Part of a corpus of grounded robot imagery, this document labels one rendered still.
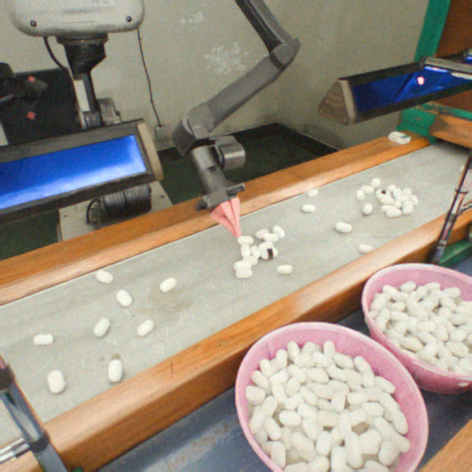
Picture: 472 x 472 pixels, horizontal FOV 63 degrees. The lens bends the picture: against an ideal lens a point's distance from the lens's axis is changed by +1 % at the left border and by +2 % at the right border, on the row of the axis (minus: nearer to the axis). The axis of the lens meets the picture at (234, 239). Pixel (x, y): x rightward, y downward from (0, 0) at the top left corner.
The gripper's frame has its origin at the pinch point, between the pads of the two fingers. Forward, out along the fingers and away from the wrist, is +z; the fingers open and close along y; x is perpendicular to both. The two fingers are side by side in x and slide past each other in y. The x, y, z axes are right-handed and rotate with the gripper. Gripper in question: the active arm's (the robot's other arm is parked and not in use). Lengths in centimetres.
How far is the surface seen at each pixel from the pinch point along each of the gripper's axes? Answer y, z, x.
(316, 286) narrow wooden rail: 6.2, 16.7, -8.4
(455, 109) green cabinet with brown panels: 94, -11, 2
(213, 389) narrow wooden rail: -20.0, 23.6, -6.1
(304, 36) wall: 184, -134, 116
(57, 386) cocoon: -40.6, 11.9, -3.5
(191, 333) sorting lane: -18.6, 14.0, -2.9
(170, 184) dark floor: 60, -75, 172
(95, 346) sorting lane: -33.4, 8.8, 1.6
